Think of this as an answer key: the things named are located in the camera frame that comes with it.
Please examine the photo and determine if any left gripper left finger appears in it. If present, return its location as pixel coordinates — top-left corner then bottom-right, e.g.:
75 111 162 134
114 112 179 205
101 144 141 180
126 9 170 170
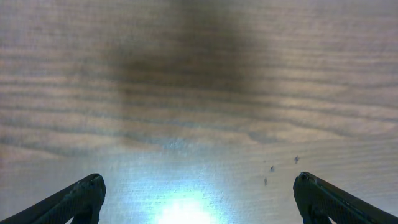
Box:
1 174 106 224

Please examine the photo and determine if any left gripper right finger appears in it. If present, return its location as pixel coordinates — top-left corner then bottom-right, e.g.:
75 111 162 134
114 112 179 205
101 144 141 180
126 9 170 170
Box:
293 172 397 224

